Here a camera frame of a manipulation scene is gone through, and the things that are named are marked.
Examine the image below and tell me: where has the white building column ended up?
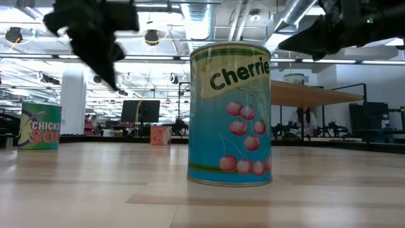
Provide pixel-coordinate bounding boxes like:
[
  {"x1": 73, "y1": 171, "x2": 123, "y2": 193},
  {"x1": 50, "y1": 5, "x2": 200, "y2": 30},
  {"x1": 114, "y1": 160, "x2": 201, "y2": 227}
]
[{"x1": 59, "y1": 62, "x2": 87, "y2": 136}]

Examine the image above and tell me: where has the slanted silver ventilation duct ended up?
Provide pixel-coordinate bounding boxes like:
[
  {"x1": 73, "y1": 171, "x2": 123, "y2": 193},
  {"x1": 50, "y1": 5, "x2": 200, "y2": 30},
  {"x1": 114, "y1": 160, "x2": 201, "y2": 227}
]
[{"x1": 270, "y1": 0, "x2": 319, "y2": 34}]

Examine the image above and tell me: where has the black computer monitor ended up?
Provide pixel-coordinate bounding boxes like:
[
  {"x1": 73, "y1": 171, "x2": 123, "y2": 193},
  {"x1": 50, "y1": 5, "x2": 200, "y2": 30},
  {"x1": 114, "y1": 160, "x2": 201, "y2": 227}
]
[{"x1": 120, "y1": 99, "x2": 161, "y2": 124}]

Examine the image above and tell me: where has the blue cherries can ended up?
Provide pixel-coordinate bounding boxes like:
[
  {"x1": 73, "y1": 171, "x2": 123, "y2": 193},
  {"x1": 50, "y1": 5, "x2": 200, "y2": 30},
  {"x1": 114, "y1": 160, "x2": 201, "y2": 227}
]
[{"x1": 187, "y1": 41, "x2": 273, "y2": 187}]

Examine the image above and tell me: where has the person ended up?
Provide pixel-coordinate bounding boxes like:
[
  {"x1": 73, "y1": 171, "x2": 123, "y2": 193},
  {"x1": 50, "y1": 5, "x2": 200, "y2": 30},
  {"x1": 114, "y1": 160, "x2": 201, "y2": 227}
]
[{"x1": 286, "y1": 106, "x2": 319, "y2": 140}]

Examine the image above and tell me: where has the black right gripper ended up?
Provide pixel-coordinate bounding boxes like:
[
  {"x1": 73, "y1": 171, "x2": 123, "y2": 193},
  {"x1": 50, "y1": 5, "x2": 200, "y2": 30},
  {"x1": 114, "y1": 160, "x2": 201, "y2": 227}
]
[{"x1": 277, "y1": 0, "x2": 405, "y2": 61}]

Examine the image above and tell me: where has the green chicken soup can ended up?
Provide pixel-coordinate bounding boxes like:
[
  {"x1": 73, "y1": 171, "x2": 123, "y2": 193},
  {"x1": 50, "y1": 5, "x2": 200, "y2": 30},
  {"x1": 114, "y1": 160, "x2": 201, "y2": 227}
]
[{"x1": 17, "y1": 103, "x2": 63, "y2": 150}]

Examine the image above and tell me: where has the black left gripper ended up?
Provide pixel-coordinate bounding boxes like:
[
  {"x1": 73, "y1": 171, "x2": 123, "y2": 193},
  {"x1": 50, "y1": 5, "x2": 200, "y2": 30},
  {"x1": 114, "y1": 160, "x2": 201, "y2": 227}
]
[{"x1": 42, "y1": 0, "x2": 140, "y2": 91}]

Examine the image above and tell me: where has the orange patterned can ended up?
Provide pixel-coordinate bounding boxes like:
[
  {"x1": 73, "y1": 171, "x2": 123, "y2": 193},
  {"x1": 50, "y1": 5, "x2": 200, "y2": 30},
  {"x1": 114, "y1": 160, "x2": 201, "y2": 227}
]
[{"x1": 149, "y1": 125, "x2": 173, "y2": 146}]

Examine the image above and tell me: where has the round silver ventilation duct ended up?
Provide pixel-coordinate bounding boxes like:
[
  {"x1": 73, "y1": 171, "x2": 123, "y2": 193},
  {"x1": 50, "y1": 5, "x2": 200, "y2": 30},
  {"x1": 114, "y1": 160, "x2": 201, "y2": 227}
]
[{"x1": 180, "y1": 0, "x2": 216, "y2": 53}]

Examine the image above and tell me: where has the black cabinet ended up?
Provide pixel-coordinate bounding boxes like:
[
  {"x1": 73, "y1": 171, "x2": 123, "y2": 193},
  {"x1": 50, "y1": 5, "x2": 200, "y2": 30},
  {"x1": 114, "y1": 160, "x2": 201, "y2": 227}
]
[{"x1": 349, "y1": 102, "x2": 390, "y2": 131}]

